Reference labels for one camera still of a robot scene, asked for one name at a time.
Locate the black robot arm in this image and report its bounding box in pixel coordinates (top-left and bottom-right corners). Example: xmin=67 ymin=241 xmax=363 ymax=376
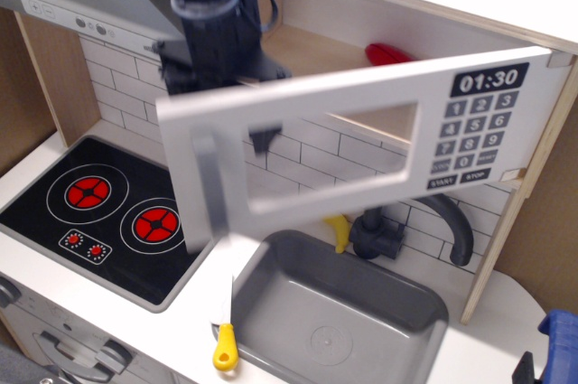
xmin=154 ymin=0 xmax=292 ymax=96

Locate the black toy stove top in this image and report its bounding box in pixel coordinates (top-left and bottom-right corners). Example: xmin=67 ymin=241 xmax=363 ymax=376
xmin=1 ymin=136 xmax=198 ymax=313

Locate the yellow handled toy knife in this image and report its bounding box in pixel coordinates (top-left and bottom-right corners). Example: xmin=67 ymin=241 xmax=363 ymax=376
xmin=210 ymin=274 xmax=239 ymax=372

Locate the dark grey toy faucet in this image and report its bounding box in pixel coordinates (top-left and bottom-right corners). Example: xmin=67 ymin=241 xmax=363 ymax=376
xmin=349 ymin=194 xmax=474 ymax=267

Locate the white toy microwave door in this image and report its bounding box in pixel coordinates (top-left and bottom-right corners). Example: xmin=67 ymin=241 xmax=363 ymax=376
xmin=157 ymin=47 xmax=557 ymax=251

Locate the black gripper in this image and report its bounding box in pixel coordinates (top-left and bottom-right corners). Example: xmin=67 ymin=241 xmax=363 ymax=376
xmin=154 ymin=0 xmax=292 ymax=155

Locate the blue cable on arm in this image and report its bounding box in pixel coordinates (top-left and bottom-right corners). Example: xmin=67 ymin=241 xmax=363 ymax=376
xmin=246 ymin=0 xmax=280 ymax=35

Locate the wooden toy kitchen cabinet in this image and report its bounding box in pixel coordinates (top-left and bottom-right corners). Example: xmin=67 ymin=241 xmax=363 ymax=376
xmin=1 ymin=0 xmax=577 ymax=322

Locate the yellow toy banana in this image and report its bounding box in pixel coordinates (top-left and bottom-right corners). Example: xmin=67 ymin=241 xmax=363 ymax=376
xmin=323 ymin=215 xmax=350 ymax=254

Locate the blue plastic object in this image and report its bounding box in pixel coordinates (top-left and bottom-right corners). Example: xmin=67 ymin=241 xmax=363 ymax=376
xmin=538 ymin=309 xmax=577 ymax=384

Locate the grey toy oven door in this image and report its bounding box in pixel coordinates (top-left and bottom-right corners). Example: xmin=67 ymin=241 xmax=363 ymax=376
xmin=1 ymin=292 xmax=179 ymax=383

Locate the grey oven knob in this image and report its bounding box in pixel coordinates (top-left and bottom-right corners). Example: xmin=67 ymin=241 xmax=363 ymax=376
xmin=0 ymin=276 xmax=22 ymax=309

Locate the grey toy sink basin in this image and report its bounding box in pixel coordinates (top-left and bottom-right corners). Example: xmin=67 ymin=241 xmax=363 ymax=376
xmin=232 ymin=230 xmax=449 ymax=383

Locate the black object bottom right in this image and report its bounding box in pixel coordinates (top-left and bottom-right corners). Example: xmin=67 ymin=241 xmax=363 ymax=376
xmin=511 ymin=351 xmax=537 ymax=384

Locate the red toy chili pepper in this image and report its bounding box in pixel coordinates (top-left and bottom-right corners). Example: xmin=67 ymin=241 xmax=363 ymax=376
xmin=365 ymin=42 xmax=415 ymax=66

